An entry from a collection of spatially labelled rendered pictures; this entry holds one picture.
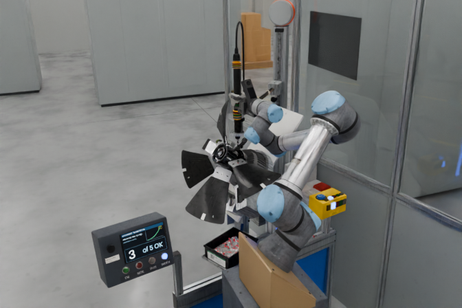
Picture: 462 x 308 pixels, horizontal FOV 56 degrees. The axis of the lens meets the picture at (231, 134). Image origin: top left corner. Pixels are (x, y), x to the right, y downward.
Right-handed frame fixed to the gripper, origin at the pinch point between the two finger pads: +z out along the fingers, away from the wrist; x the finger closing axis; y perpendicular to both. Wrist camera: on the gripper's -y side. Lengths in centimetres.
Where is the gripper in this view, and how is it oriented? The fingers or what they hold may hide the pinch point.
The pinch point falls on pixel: (234, 93)
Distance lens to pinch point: 216.4
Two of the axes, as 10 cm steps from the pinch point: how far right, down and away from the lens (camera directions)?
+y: 0.2, 9.4, 3.5
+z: -5.3, -2.9, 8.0
